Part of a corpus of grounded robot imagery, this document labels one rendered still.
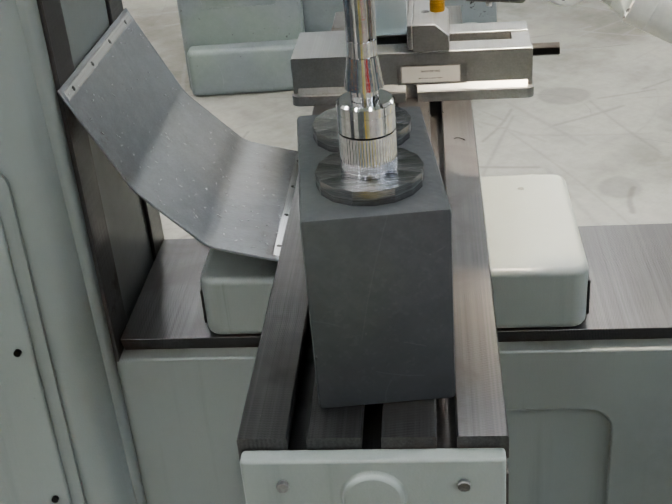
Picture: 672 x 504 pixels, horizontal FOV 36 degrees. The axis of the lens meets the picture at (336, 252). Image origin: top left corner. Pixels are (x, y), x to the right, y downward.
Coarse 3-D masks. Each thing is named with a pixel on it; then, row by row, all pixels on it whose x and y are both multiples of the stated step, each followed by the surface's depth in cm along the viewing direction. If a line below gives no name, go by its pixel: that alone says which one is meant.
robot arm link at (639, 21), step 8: (600, 0) 123; (608, 0) 122; (616, 0) 121; (624, 0) 120; (632, 0) 120; (640, 0) 115; (648, 0) 115; (656, 0) 114; (616, 8) 121; (624, 8) 120; (632, 8) 116; (640, 8) 115; (648, 8) 115; (624, 16) 118; (632, 16) 116; (640, 16) 116; (648, 16) 115; (632, 24) 118; (640, 24) 117
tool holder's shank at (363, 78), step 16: (352, 0) 79; (368, 0) 79; (352, 16) 79; (368, 16) 80; (352, 32) 80; (368, 32) 80; (352, 48) 81; (368, 48) 80; (352, 64) 81; (368, 64) 81; (352, 80) 82; (368, 80) 81; (352, 96) 83; (368, 96) 82
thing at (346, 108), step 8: (344, 96) 84; (384, 96) 84; (392, 96) 84; (336, 104) 83; (344, 104) 83; (352, 104) 83; (360, 104) 82; (368, 104) 82; (376, 104) 82; (384, 104) 82; (392, 104) 83; (344, 112) 83; (352, 112) 82; (360, 112) 82; (368, 112) 82; (376, 112) 82; (384, 112) 82; (360, 120) 82; (368, 120) 82
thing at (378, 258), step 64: (320, 128) 94; (320, 192) 86; (384, 192) 83; (320, 256) 84; (384, 256) 84; (448, 256) 84; (320, 320) 87; (384, 320) 87; (448, 320) 87; (320, 384) 90; (384, 384) 90; (448, 384) 91
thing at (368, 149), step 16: (336, 112) 84; (352, 128) 83; (368, 128) 82; (384, 128) 83; (352, 144) 84; (368, 144) 83; (384, 144) 84; (352, 160) 84; (368, 160) 84; (384, 160) 84; (352, 176) 85; (368, 176) 85
